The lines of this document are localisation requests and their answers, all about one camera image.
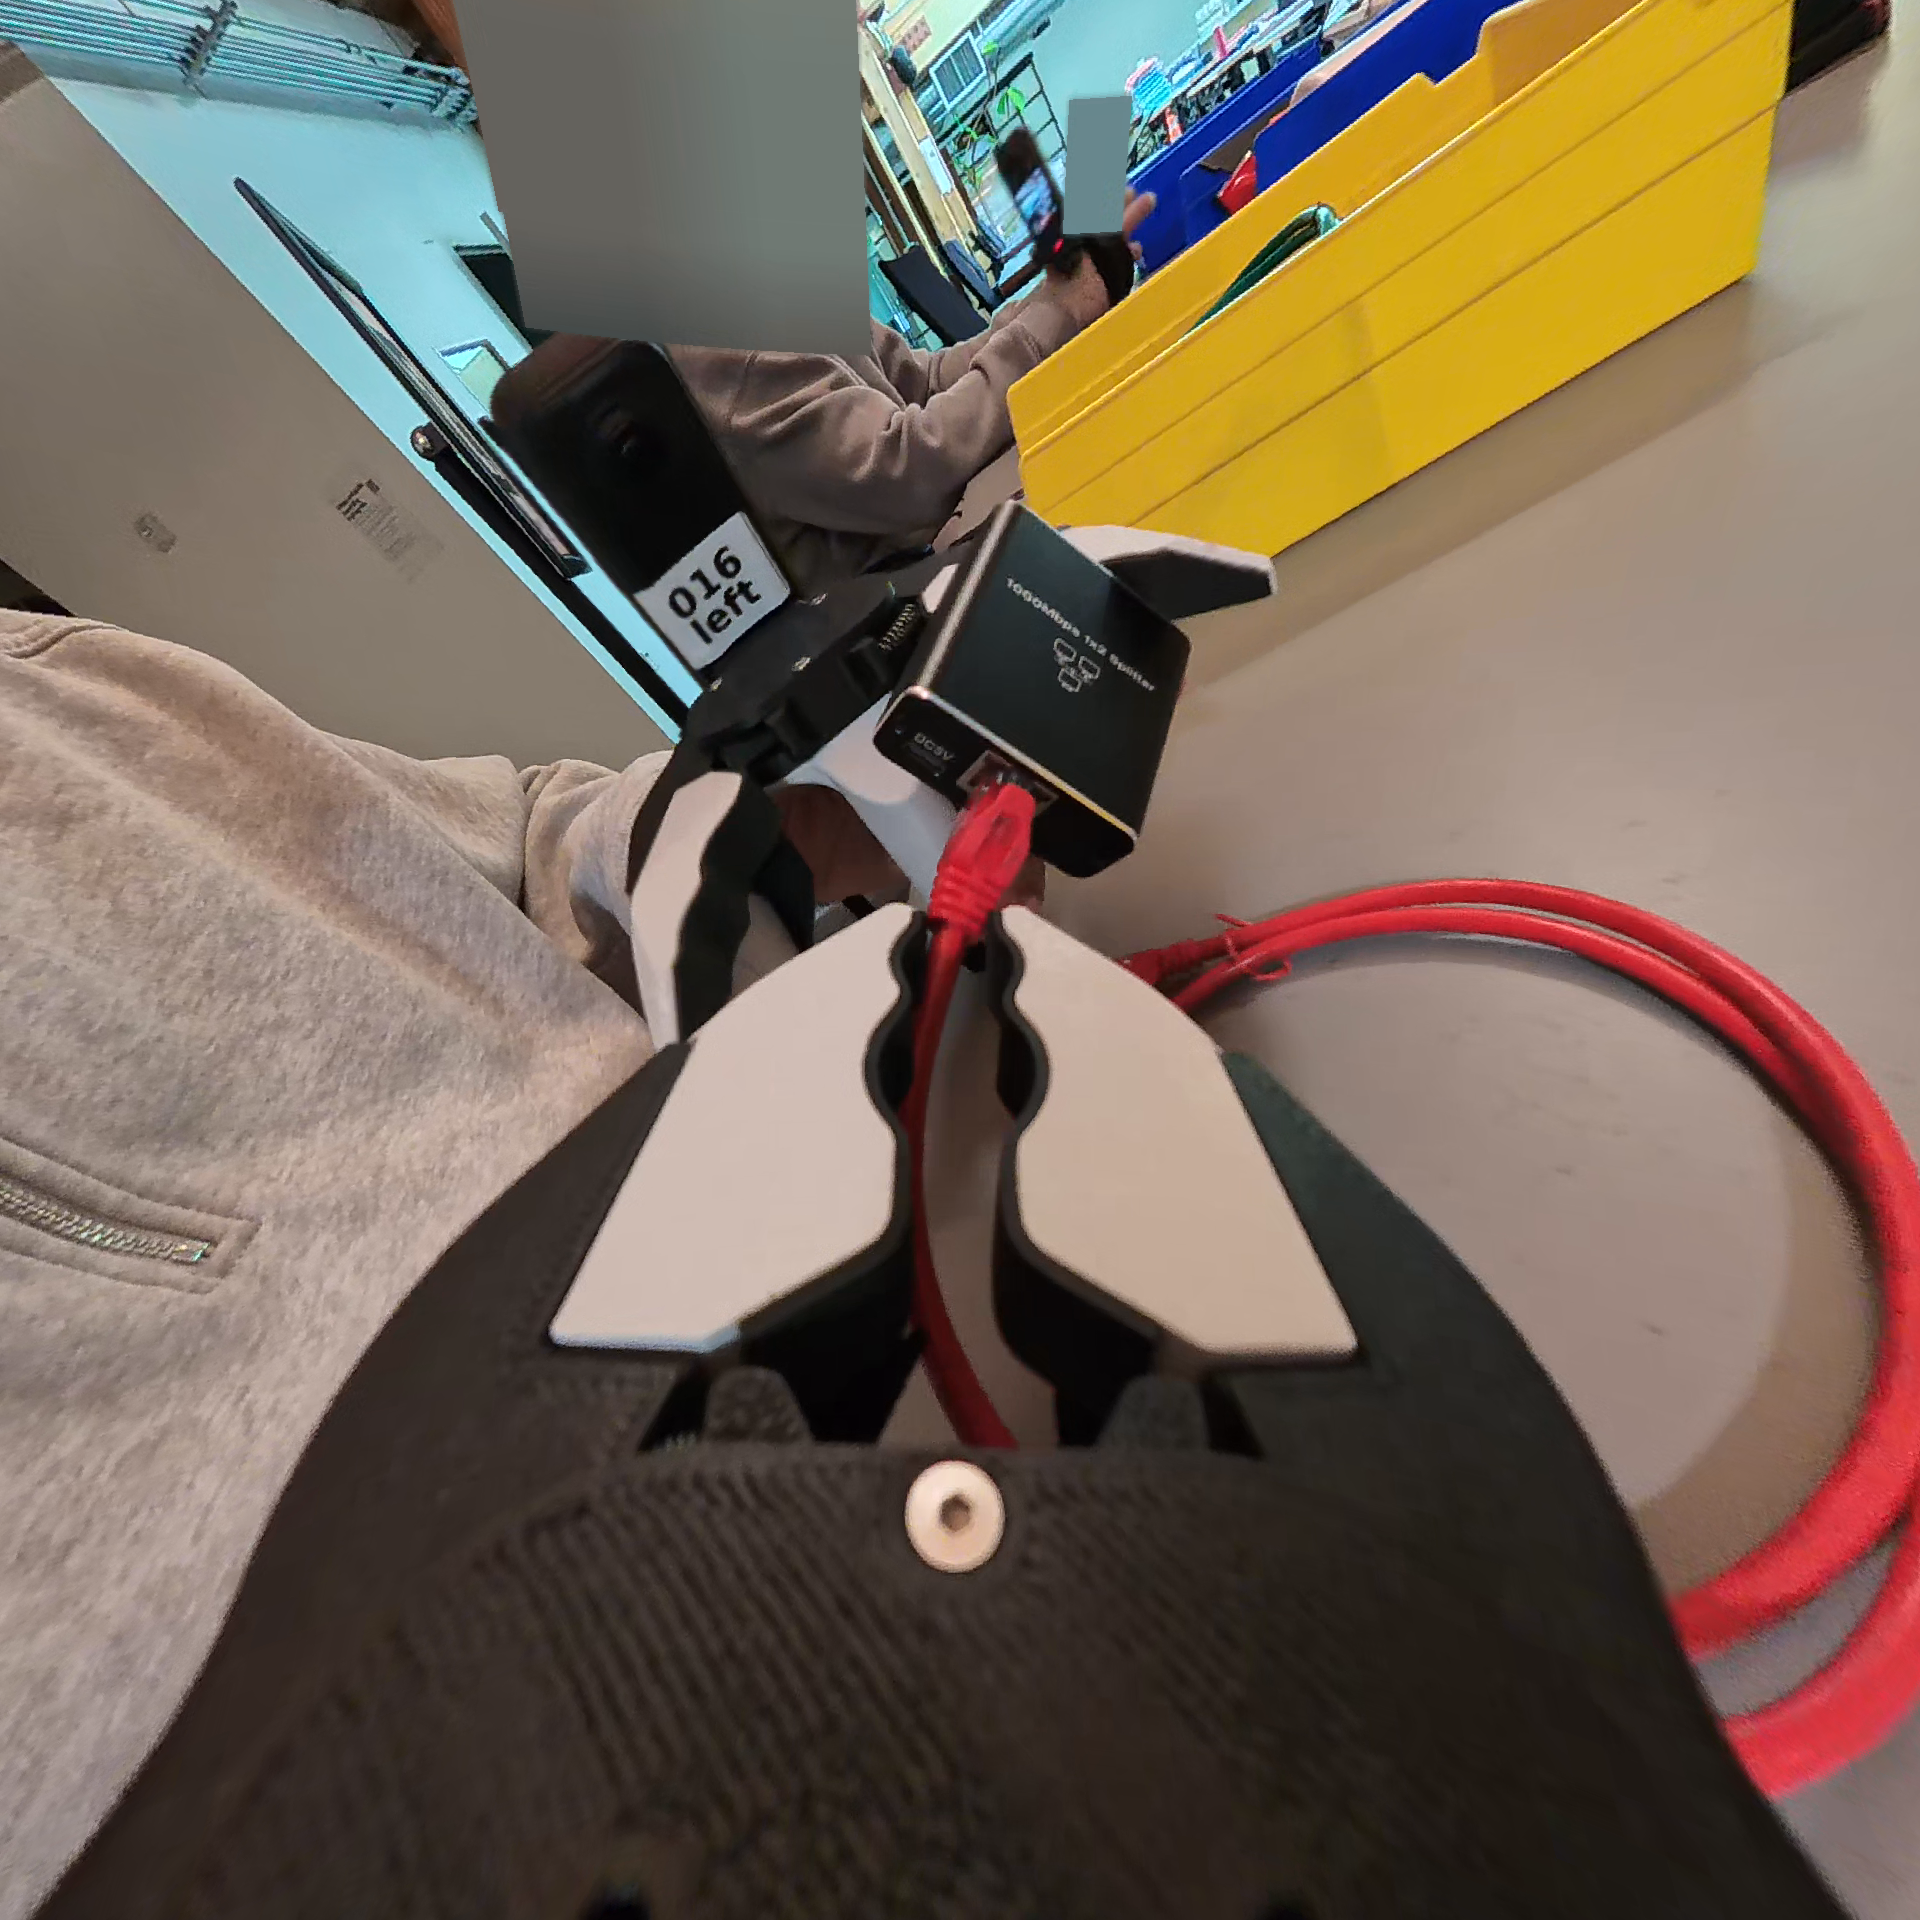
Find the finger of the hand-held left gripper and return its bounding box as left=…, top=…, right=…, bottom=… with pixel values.
left=1057, top=526, right=1278, bottom=623
left=796, top=711, right=965, bottom=890

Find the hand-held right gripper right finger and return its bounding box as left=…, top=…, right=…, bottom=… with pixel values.
left=994, top=903, right=1363, bottom=1370

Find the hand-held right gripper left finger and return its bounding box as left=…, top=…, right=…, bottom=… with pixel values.
left=547, top=903, right=924, bottom=1356

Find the black network adapter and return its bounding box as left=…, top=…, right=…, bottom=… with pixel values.
left=874, top=503, right=1194, bottom=881

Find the yellow plastic bin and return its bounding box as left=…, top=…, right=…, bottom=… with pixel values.
left=1007, top=0, right=1797, bottom=561

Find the green network cable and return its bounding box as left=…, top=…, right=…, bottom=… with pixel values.
left=1201, top=201, right=1343, bottom=325

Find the red network cable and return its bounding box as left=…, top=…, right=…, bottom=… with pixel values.
left=897, top=780, right=1920, bottom=1801

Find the person's left forearm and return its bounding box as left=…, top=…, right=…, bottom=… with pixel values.
left=515, top=747, right=674, bottom=965

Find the person's left hand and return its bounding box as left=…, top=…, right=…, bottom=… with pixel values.
left=777, top=787, right=915, bottom=915

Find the black flat monitor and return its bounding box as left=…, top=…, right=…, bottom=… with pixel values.
left=231, top=177, right=597, bottom=580

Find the blue plastic bin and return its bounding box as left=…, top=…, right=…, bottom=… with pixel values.
left=1125, top=141, right=1209, bottom=230
left=1177, top=0, right=1521, bottom=213

